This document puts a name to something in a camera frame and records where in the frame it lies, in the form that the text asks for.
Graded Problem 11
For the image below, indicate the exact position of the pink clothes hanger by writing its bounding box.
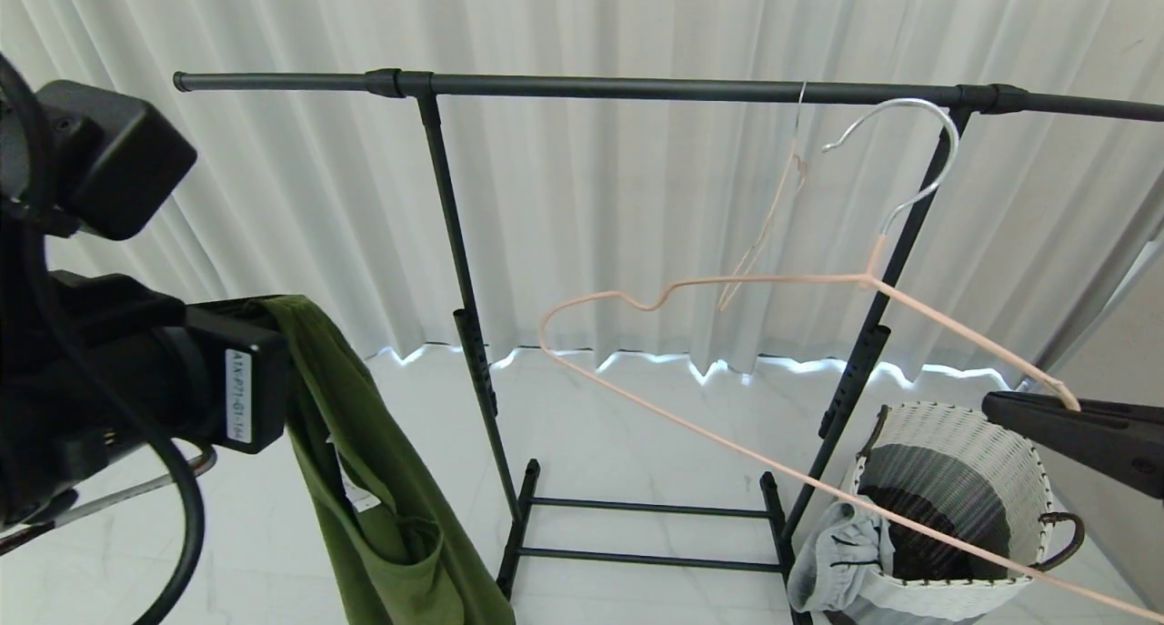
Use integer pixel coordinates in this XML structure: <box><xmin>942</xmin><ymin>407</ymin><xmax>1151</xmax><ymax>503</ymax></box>
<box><xmin>538</xmin><ymin>97</ymin><xmax>1164</xmax><ymax>621</ymax></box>
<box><xmin>718</xmin><ymin>84</ymin><xmax>808</xmax><ymax>312</ymax></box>

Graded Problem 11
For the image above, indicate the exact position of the black clothes rack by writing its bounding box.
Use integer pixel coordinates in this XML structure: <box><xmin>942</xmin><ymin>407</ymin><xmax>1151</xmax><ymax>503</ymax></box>
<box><xmin>173</xmin><ymin>68</ymin><xmax>1164</xmax><ymax>625</ymax></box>

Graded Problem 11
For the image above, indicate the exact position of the white curtain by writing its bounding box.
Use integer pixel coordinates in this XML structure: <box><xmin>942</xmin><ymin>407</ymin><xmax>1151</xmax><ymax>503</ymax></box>
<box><xmin>0</xmin><ymin>0</ymin><xmax>1164</xmax><ymax>389</ymax></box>

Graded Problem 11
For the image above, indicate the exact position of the black cable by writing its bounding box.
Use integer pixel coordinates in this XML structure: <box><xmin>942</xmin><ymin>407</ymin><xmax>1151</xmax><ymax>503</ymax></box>
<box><xmin>0</xmin><ymin>52</ymin><xmax>206</xmax><ymax>625</ymax></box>

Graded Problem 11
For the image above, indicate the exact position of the green sleeveless shirt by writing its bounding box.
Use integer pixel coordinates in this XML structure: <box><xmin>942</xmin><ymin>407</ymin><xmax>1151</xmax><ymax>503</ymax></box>
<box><xmin>259</xmin><ymin>295</ymin><xmax>517</xmax><ymax>625</ymax></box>

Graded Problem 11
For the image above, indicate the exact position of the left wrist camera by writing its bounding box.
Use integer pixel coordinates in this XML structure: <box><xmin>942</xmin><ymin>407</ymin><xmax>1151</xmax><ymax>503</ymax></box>
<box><xmin>27</xmin><ymin>79</ymin><xmax>199</xmax><ymax>242</ymax></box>

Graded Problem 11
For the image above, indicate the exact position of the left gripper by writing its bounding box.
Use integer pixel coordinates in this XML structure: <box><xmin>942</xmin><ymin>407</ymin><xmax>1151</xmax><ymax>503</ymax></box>
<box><xmin>91</xmin><ymin>297</ymin><xmax>292</xmax><ymax>480</ymax></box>

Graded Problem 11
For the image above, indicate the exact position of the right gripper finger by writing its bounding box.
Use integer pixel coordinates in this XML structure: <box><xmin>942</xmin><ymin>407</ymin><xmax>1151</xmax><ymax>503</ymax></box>
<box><xmin>982</xmin><ymin>396</ymin><xmax>1164</xmax><ymax>500</ymax></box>
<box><xmin>984</xmin><ymin>390</ymin><xmax>1164</xmax><ymax>424</ymax></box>

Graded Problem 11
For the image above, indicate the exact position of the pale grey garment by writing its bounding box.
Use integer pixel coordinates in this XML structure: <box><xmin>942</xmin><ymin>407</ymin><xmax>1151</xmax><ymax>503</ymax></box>
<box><xmin>787</xmin><ymin>500</ymin><xmax>898</xmax><ymax>614</ymax></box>

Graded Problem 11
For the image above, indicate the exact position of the white laundry basket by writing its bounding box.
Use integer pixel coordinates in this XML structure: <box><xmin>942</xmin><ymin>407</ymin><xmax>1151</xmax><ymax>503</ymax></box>
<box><xmin>841</xmin><ymin>400</ymin><xmax>1088</xmax><ymax>621</ymax></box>

